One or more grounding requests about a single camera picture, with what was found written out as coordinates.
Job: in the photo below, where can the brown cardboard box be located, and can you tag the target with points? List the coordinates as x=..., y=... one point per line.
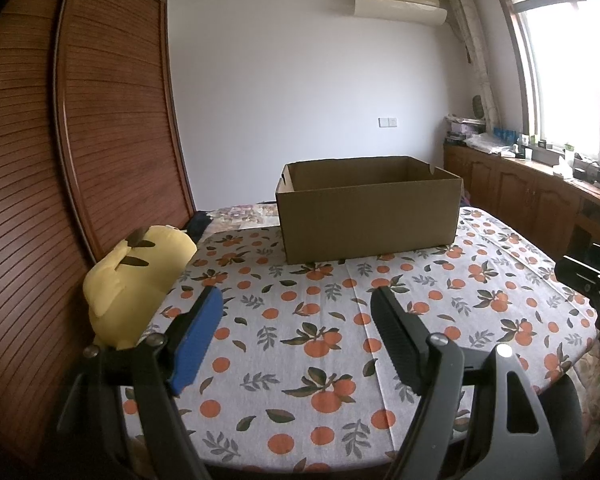
x=370, y=220

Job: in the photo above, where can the brown wooden wardrobe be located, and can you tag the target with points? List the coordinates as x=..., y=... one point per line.
x=105, y=110

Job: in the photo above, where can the dark navy cloth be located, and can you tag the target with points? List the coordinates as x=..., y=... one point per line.
x=199, y=225

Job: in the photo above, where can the yellow plush toy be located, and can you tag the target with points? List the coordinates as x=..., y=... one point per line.
x=130, y=280

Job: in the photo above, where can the white tissue pack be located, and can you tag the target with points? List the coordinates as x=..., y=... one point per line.
x=561, y=167

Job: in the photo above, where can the dark round object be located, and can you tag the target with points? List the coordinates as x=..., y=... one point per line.
x=479, y=106

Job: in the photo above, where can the row of blue bottles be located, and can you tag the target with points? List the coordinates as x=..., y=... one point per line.
x=505, y=135

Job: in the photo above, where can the wooden framed window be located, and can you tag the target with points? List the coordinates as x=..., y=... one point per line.
x=570, y=60

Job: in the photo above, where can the tied pale curtain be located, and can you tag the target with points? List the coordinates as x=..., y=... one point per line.
x=475, y=45

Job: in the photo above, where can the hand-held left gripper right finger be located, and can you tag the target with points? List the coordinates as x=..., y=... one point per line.
x=400, y=340

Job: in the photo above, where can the pink floral blanket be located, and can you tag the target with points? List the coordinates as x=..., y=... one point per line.
x=240, y=215

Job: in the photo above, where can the white wall air conditioner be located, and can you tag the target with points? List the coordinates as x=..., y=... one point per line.
x=400, y=7

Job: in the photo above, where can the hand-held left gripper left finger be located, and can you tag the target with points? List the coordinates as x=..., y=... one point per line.
x=195, y=345

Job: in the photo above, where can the brown wooden cabinet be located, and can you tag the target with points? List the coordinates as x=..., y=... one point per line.
x=520, y=195

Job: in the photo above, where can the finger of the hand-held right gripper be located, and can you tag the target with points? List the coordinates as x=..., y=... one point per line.
x=577, y=274

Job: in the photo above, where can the white wall outlet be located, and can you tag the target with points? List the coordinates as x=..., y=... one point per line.
x=388, y=121

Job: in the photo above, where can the pile of pink boxes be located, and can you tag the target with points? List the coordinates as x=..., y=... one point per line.
x=462, y=127

